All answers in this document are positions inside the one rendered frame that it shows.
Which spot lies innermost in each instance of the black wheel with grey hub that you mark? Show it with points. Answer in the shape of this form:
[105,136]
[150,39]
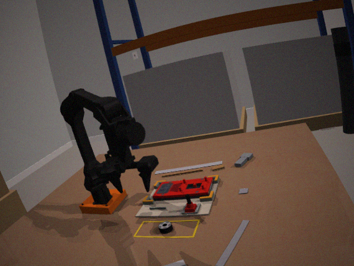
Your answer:
[165,227]

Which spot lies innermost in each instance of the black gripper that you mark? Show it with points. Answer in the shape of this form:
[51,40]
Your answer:
[145,165]

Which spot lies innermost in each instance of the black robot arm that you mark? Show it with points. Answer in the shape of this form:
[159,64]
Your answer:
[117,130]

